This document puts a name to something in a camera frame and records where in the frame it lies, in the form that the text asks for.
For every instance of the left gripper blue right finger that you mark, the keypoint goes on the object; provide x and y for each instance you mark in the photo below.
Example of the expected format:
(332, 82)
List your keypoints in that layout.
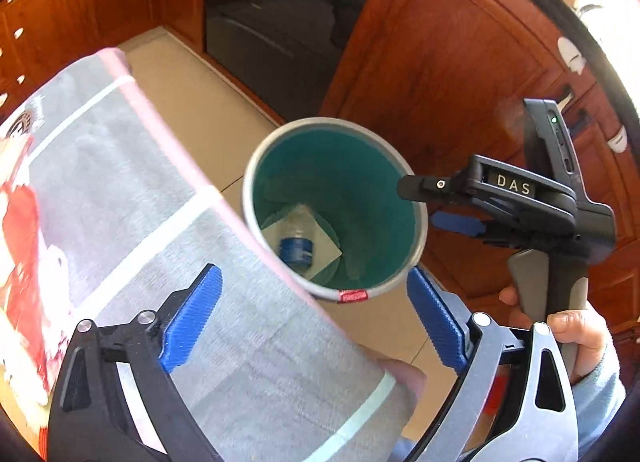
(443, 316)

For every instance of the person's right hand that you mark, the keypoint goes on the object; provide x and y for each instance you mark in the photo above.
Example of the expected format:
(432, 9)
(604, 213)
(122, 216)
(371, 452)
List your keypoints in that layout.
(583, 327)

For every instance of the grey teal trash bin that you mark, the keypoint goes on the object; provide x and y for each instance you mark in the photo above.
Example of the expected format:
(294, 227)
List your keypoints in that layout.
(348, 175)

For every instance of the wooden drawer cabinet run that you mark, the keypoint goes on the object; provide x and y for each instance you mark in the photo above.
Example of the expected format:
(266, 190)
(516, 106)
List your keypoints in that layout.
(39, 38)

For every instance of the red plastic bag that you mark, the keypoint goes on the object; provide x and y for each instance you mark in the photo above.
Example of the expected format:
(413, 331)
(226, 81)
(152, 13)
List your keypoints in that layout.
(22, 316)

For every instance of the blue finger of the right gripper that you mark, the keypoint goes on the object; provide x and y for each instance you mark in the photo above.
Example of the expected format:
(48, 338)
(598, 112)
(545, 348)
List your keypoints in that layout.
(460, 224)

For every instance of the black oven door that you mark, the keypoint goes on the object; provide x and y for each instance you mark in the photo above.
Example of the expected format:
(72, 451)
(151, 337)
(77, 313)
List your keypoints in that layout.
(285, 52)

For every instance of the plaid grey pink tablecloth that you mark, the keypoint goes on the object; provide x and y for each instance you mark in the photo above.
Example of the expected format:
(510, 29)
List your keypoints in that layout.
(127, 223)

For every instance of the wooden cabinet door panel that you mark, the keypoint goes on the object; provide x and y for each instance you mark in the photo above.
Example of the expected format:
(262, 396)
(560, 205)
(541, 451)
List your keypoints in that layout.
(441, 80)

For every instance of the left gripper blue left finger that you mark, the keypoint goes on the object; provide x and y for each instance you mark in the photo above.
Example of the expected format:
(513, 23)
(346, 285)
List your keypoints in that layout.
(188, 322)

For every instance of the plastic bottle blue cap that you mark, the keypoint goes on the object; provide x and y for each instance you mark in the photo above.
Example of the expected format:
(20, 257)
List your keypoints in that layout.
(296, 244)

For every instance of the red label on bin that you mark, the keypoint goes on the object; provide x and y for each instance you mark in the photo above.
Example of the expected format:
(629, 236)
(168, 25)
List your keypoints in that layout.
(352, 296)

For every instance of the white paper sheet in bin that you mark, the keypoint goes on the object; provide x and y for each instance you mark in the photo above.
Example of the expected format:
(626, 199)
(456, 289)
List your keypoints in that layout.
(327, 251)

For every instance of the light blue sleeve forearm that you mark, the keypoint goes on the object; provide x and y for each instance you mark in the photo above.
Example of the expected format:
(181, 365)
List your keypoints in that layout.
(598, 397)

